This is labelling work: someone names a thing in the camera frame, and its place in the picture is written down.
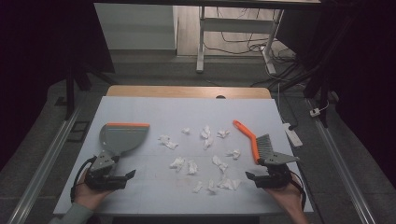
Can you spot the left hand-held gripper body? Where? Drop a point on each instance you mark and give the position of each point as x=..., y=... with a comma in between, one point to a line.
x=102, y=162

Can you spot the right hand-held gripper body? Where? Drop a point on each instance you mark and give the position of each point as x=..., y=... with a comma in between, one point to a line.
x=278, y=159

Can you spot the orange brush with grey bristles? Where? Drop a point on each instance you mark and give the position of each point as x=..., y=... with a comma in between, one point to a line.
x=252, y=140

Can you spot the grey dustpan with orange edge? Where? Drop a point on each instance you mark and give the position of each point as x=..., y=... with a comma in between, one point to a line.
x=126, y=137

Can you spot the white paper scraps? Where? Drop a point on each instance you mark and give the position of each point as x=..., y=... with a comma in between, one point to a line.
x=207, y=138

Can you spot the person's right hand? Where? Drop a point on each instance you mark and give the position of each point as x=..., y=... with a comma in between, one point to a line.
x=285, y=196

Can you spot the person's left hand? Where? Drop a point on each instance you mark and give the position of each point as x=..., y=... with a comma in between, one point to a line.
x=87, y=195

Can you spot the small white adapter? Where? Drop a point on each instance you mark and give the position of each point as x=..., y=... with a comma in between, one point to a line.
x=315, y=112

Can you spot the black metal stand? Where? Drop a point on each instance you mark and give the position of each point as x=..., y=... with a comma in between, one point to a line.
x=320, y=77
x=71, y=90

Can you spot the white cabinet panel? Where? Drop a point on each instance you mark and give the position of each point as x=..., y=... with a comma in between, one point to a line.
x=135, y=26

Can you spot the aluminium floor rail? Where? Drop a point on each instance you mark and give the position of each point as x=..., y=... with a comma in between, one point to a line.
x=43, y=168
x=341, y=168

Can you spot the white metal desk frame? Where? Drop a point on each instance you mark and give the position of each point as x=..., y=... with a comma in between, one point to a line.
x=236, y=25

